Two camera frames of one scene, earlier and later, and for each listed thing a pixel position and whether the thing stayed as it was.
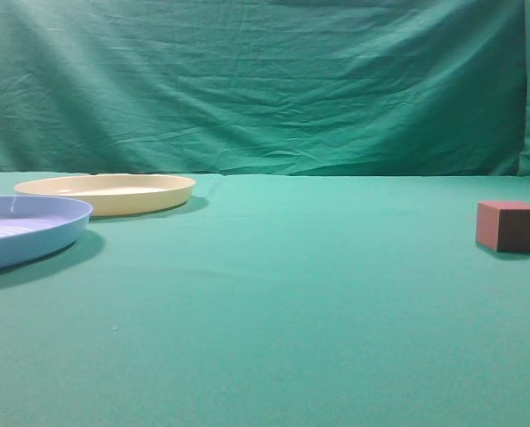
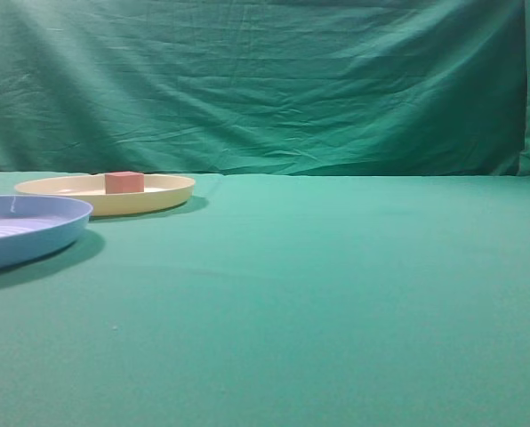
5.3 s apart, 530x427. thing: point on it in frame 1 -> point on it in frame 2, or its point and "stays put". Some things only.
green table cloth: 278,300 stays put
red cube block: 505,226 -> 124,181
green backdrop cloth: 265,87 stays put
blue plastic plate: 17,229 stays put
